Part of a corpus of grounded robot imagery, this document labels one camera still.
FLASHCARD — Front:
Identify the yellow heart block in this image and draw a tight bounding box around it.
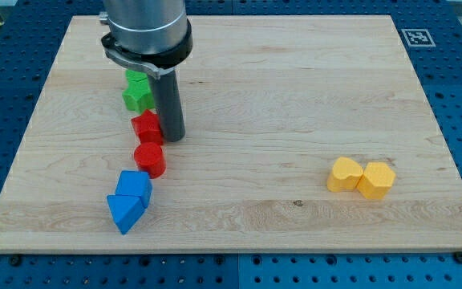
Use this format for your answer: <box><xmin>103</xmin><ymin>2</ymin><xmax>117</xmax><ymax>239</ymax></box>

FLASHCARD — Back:
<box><xmin>326</xmin><ymin>157</ymin><xmax>364</xmax><ymax>193</ymax></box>

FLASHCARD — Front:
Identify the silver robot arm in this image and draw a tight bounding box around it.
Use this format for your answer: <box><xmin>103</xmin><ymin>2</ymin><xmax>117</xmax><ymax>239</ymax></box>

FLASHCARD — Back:
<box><xmin>99</xmin><ymin>0</ymin><xmax>193</xmax><ymax>79</ymax></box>

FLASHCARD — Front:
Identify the red star block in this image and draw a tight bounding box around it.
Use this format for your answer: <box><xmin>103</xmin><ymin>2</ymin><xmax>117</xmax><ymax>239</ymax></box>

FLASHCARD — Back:
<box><xmin>131</xmin><ymin>110</ymin><xmax>164</xmax><ymax>145</ymax></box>

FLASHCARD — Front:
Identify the green block behind star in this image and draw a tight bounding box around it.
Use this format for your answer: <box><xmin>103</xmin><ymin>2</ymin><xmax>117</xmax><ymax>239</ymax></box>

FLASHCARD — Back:
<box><xmin>125</xmin><ymin>70</ymin><xmax>148</xmax><ymax>82</ymax></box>

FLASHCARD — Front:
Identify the wooden board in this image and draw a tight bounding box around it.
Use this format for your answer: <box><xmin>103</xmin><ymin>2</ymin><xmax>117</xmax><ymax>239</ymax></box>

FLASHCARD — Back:
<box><xmin>0</xmin><ymin>15</ymin><xmax>462</xmax><ymax>254</ymax></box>

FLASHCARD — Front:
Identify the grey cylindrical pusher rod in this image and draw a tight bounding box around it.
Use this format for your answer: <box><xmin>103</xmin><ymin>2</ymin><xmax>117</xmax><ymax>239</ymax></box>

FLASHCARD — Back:
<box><xmin>148</xmin><ymin>68</ymin><xmax>185</xmax><ymax>142</ymax></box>

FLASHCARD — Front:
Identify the red cylinder block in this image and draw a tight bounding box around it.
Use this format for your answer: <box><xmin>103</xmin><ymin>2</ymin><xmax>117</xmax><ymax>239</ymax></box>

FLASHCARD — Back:
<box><xmin>133</xmin><ymin>142</ymin><xmax>166</xmax><ymax>179</ymax></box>

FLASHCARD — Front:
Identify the blue cube block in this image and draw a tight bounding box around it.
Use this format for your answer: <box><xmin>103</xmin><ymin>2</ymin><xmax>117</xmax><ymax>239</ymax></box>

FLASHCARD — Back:
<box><xmin>115</xmin><ymin>170</ymin><xmax>152</xmax><ymax>209</ymax></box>

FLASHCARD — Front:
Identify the blue triangle block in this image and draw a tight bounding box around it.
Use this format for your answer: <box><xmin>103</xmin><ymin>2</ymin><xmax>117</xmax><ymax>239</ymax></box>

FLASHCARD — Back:
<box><xmin>107</xmin><ymin>195</ymin><xmax>145</xmax><ymax>234</ymax></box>

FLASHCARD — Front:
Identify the yellow hexagon block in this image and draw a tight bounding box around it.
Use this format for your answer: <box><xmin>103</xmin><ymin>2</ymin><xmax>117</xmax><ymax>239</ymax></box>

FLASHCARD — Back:
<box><xmin>357</xmin><ymin>162</ymin><xmax>396</xmax><ymax>200</ymax></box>

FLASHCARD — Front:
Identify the white fiducial marker tag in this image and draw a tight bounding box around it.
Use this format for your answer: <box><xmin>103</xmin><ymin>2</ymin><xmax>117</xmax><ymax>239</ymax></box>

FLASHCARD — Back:
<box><xmin>401</xmin><ymin>28</ymin><xmax>436</xmax><ymax>47</ymax></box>

